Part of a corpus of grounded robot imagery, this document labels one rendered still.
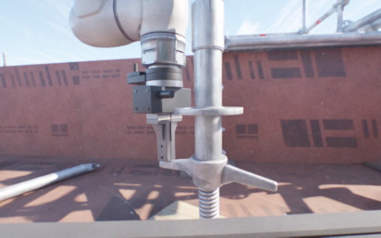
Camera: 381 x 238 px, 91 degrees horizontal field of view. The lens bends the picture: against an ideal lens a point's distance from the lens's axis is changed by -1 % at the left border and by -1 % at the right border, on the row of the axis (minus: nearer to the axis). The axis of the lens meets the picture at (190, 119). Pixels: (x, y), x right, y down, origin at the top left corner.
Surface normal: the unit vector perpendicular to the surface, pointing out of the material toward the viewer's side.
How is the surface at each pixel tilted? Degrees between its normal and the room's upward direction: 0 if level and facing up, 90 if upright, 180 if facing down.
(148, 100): 90
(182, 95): 90
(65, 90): 90
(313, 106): 90
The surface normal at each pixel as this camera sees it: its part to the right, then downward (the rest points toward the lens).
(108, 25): -0.13, 0.62
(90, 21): -0.36, 0.38
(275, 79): -0.14, 0.09
